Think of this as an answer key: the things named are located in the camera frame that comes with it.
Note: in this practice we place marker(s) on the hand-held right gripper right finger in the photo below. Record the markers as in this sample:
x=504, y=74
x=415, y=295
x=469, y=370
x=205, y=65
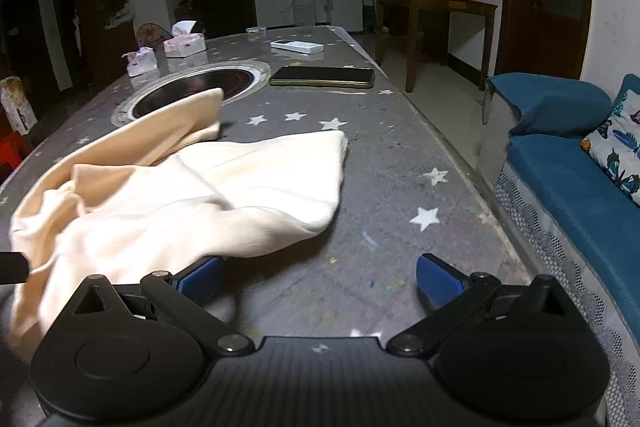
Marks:
x=440, y=282

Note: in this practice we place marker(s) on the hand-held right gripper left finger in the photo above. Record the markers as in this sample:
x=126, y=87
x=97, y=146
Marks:
x=202, y=281

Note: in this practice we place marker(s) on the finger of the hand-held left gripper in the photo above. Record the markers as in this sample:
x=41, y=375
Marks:
x=12, y=268

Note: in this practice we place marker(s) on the cream garment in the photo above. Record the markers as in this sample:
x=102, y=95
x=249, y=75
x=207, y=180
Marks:
x=175, y=197

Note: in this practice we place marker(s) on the grey star-print tablecloth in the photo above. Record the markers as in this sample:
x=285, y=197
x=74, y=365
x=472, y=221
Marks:
x=390, y=207

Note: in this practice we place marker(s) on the red plastic stool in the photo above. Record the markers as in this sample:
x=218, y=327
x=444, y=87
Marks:
x=11, y=152

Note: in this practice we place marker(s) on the blue sofa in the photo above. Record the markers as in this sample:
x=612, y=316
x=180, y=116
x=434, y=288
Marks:
x=560, y=187

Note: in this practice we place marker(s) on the printed cardboard box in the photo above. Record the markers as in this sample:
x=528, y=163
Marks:
x=16, y=104

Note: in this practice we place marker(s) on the round built-in induction hob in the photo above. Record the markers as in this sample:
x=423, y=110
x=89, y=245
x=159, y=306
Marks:
x=200, y=83

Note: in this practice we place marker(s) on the butterfly print pillow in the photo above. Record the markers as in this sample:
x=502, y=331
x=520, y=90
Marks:
x=617, y=147

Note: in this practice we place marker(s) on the small pink tissue pack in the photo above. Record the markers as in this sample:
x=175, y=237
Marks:
x=141, y=63

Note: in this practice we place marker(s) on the black smartphone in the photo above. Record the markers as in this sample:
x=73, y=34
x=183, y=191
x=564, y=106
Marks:
x=320, y=76

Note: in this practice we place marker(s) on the large pink tissue box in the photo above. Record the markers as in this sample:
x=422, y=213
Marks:
x=185, y=44

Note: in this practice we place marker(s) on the round pink fan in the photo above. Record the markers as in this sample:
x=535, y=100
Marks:
x=147, y=36

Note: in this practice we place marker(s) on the white remote control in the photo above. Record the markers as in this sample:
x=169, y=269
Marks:
x=297, y=47

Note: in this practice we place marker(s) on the wooden side desk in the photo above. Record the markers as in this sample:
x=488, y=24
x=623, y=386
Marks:
x=450, y=4

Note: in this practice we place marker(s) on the dark cabinet with clutter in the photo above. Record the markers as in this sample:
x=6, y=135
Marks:
x=107, y=7

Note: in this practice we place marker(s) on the white water dispenser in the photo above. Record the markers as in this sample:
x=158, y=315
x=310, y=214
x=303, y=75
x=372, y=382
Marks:
x=303, y=4

